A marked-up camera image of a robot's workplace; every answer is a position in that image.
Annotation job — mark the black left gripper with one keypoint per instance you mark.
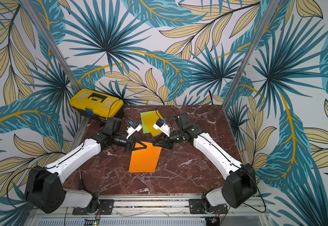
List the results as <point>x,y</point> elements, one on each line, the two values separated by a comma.
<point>130,145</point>

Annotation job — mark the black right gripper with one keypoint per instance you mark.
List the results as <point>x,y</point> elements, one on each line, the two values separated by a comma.
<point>165,139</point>

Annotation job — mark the orange paper sheet stack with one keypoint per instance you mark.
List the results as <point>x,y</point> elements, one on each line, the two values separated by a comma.
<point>145,160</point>

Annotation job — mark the green paper sheet stack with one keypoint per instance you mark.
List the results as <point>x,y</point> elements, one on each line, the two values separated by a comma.
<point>144,121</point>

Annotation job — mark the yellow paper sheet stack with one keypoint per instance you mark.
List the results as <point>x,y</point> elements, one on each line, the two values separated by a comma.
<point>154,124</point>

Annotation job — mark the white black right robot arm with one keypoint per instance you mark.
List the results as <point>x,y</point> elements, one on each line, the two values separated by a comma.
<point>240,182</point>

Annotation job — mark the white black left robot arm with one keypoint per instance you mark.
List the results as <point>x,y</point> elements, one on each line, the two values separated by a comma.
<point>44,188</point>

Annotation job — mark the yellow black toolbox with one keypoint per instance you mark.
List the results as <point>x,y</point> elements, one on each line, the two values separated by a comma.
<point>97,106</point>

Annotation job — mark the black screwdriver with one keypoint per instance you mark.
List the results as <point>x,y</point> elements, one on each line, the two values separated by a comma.
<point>81,182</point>

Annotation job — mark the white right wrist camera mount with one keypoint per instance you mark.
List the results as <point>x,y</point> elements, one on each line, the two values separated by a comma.
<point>161,125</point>

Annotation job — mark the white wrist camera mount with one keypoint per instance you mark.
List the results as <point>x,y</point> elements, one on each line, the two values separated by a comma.
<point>161,125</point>
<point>133,127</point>

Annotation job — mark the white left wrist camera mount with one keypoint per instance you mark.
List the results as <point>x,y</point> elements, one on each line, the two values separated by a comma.
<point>133,127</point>

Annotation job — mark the aluminium front rail frame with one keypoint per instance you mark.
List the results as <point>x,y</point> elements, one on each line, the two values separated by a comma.
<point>177,210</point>

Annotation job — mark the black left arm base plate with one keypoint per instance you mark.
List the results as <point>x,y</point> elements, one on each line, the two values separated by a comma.
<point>96,207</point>

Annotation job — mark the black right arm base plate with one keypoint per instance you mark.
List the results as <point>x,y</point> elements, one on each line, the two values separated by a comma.
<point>202,206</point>

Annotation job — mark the aluminium corner post right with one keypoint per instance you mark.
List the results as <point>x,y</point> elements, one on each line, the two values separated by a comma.
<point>252,46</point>

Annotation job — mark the aluminium corner post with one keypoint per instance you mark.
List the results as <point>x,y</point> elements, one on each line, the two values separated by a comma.
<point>252,46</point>
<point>39,21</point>

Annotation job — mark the aluminium corner post left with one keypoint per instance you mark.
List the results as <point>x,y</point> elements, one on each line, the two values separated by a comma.
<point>39,21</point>

